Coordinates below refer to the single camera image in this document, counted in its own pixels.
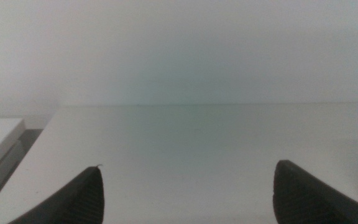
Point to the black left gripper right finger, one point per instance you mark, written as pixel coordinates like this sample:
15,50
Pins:
303,199

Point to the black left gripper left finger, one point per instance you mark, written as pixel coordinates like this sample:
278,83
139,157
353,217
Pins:
79,199

